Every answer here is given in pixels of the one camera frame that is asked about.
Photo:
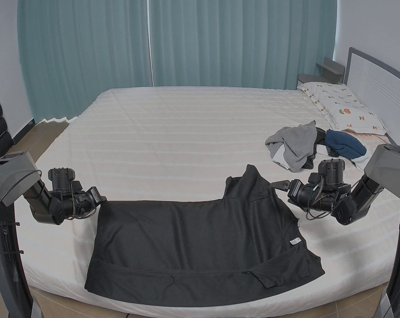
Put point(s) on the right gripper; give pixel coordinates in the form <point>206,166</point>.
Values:
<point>306,197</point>

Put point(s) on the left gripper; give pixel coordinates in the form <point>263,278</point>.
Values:
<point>92,199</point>

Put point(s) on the black T-shirt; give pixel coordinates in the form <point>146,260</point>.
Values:
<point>193,237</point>

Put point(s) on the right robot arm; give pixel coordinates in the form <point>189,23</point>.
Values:
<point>385,167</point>

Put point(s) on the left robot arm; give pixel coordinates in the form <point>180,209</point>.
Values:
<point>14,177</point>

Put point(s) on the pile of clothes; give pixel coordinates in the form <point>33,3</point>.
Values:
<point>296,142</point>

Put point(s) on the bed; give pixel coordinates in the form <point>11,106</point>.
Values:
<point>186,121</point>

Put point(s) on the white printed pillow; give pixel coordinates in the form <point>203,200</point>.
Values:
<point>342,103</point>

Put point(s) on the grey bedside table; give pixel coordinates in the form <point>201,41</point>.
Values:
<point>330,66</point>

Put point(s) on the blue-green curtain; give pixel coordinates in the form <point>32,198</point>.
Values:
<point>87,45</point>
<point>246,28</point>

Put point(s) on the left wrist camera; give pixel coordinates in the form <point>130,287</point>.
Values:
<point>77,187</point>

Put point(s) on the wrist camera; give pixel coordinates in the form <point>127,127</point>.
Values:
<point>313,178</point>
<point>77,187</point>

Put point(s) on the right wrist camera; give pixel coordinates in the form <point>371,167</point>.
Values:
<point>313,178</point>

